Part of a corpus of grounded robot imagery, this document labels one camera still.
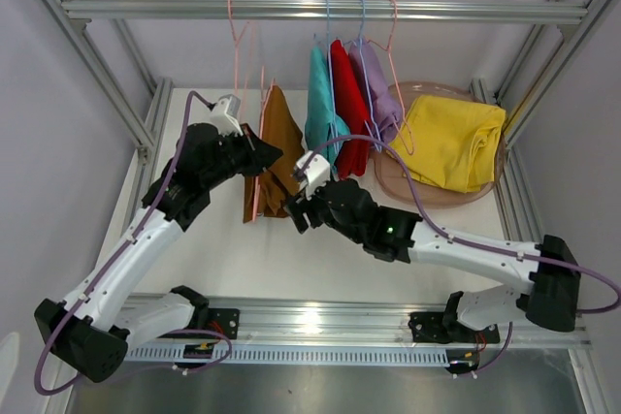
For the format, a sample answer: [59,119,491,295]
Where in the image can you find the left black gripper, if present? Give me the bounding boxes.
[202,123,282,190]

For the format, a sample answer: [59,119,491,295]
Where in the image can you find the brown trousers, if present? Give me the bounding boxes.
[242,83,307,226]

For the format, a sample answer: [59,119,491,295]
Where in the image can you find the pink hanger of brown trousers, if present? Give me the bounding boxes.
[249,67,277,226]

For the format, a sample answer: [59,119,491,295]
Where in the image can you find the pink hanger of yellow trousers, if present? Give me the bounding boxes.
[227,0,256,116]

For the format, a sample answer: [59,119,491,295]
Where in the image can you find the yellow trousers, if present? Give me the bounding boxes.
[390,95,506,193]

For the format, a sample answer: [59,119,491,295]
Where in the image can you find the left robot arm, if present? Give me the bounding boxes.
[34,123,282,382]

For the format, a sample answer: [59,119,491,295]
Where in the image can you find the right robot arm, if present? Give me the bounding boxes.
[285,179,581,341]

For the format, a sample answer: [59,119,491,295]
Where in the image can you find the teal trousers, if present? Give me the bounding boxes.
[305,46,350,150]

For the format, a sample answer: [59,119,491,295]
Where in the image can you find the red trousers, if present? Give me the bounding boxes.
[330,40,371,178]

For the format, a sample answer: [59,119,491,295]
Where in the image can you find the blue hanger of red trousers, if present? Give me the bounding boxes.
[336,0,382,152]

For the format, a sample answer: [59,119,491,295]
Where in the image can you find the blue hanger of teal trousers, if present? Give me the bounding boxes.
[323,0,341,139]

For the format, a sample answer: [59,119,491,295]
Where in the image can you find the purple trousers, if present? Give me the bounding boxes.
[348,40,402,143]

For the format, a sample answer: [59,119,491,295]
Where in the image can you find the empty pink hanger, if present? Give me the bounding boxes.
[368,0,415,155]

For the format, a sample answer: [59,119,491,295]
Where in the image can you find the pink translucent plastic basket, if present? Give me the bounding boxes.
[371,79,507,208]

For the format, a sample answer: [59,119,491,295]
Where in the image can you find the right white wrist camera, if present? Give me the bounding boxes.
[292,151,331,199]

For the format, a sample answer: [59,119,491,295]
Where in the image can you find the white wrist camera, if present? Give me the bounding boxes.
[208,94,242,136]
[292,151,331,199]

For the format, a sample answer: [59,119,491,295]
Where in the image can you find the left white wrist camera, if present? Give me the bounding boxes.
[208,94,242,136]

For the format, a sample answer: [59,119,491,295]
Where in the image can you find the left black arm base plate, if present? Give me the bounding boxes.
[188,307,241,339]

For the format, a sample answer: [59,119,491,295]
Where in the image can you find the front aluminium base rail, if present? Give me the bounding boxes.
[121,293,591,349]

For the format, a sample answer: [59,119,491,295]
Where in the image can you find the white slotted cable duct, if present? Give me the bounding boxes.
[124,341,479,367]

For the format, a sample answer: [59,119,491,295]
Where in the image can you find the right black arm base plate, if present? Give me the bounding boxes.
[408,311,501,344]

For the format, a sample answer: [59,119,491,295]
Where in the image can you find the aluminium hanging rail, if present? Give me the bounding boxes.
[61,0,588,25]

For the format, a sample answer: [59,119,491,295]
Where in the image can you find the aluminium frame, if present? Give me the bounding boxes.
[42,0,615,303]

